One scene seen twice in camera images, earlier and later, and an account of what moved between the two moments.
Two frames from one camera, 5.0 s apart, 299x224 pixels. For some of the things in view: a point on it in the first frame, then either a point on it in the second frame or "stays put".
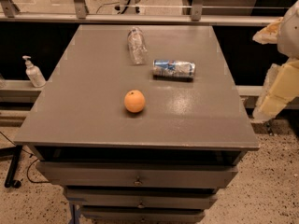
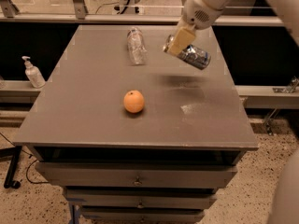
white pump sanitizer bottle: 34,73 stays put
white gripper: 290,35 to 199,13
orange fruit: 135,101 stays put
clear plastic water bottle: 136,45 stays put
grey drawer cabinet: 162,165 stays put
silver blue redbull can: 174,70 to 195,56
